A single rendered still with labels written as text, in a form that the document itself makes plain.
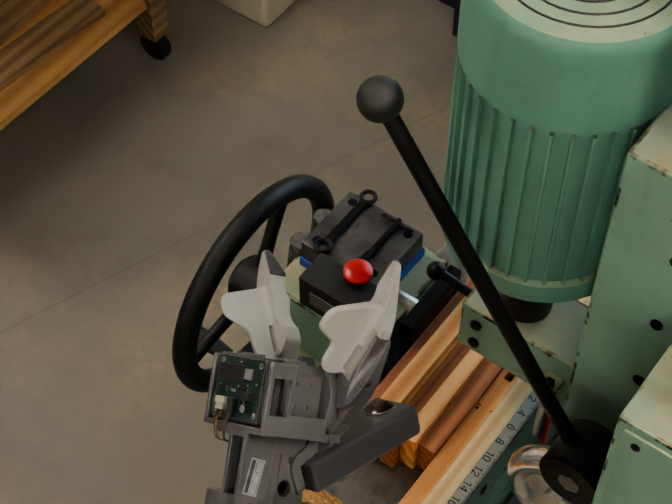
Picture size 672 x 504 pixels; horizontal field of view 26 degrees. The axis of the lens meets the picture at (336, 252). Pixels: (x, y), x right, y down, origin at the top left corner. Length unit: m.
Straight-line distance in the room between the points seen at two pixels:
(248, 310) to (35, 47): 1.80
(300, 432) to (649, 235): 0.30
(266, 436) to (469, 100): 0.30
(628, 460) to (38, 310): 1.76
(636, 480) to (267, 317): 0.30
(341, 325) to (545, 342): 0.39
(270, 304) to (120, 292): 1.60
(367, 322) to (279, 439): 0.11
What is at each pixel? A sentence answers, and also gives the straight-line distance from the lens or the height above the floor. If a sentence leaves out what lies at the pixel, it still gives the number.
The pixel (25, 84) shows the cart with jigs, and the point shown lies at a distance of 2.83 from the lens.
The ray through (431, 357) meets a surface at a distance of 1.47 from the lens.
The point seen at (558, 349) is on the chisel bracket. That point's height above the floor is 1.07.
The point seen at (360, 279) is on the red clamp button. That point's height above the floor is 1.02.
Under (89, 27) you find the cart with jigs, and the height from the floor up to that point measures 0.18.
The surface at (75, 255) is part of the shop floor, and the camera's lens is 2.78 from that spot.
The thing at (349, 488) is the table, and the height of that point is 0.90.
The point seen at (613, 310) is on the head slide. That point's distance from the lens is 1.20.
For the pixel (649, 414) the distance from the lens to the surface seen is 1.08.
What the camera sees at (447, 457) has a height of 0.94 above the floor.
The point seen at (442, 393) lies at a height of 0.95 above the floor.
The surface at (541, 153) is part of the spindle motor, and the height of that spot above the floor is 1.39.
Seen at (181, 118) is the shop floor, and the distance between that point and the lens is 2.97.
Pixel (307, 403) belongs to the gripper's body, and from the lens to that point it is 1.06.
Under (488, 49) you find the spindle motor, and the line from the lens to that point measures 1.05.
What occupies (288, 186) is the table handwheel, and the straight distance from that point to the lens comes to 1.64.
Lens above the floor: 2.22
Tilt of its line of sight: 54 degrees down
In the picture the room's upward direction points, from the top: straight up
